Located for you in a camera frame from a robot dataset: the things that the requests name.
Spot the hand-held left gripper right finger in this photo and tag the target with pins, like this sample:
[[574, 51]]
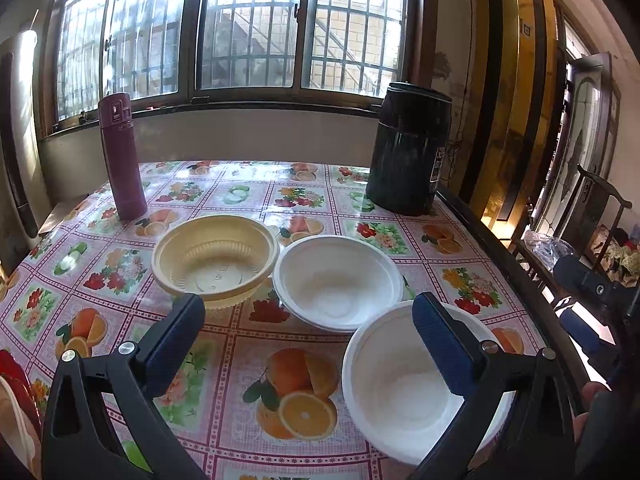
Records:
[[442, 345]]

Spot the white disposable bowl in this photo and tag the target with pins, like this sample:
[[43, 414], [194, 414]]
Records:
[[395, 385], [335, 285]]

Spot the person's right hand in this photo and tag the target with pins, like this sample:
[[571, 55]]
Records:
[[592, 395]]

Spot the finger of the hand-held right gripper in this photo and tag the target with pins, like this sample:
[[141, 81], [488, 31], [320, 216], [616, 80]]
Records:
[[585, 325], [575, 272]]

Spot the clear plastic bag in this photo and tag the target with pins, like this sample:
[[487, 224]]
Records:
[[547, 247]]

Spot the large red plastic plate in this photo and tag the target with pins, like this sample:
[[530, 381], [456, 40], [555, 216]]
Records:
[[15, 375]]

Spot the black cylindrical canister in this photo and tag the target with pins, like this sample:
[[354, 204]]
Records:
[[405, 160]]

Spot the dark wooden chair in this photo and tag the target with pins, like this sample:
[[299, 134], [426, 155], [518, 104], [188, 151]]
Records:
[[600, 195]]

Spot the golden door frame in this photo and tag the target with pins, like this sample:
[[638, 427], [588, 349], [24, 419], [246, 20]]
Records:
[[520, 85]]

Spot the floral fruit print tablecloth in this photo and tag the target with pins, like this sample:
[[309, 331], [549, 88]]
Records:
[[235, 332]]

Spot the tower air conditioner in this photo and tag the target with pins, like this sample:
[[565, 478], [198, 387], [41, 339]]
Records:
[[20, 135]]

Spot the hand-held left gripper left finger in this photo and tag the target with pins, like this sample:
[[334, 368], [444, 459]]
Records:
[[172, 345]]

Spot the floral cushion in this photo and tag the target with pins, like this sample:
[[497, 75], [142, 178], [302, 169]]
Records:
[[622, 260]]

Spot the purple thermos bottle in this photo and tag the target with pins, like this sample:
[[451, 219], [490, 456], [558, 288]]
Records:
[[125, 160]]

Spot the glazed wooden door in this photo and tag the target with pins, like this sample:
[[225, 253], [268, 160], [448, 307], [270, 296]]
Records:
[[585, 125]]

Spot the barred window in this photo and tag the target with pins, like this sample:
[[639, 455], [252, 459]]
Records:
[[240, 25]]

